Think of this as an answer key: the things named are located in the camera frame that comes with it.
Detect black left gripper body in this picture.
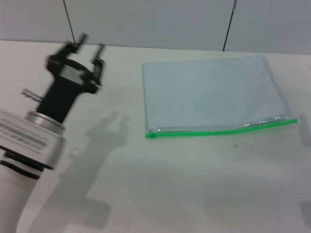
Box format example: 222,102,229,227
36,55,102,124

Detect clear green-zip document bag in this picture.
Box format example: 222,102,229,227
141,54,299,140

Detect silver left gripper cable plug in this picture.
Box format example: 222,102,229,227
21,88,44,102

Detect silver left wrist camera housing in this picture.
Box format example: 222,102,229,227
0,109,48,152

